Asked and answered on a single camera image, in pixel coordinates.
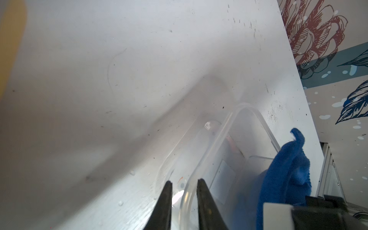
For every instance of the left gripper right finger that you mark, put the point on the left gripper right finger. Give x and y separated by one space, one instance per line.
209 217

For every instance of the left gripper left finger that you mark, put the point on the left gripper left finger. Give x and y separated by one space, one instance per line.
161 216

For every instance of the clear plastic lunch box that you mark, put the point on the clear plastic lunch box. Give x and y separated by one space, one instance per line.
231 150

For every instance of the blue cleaning cloth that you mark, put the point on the blue cleaning cloth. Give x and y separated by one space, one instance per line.
287 180

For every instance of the yellow lunch box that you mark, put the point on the yellow lunch box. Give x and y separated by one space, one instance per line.
13 23

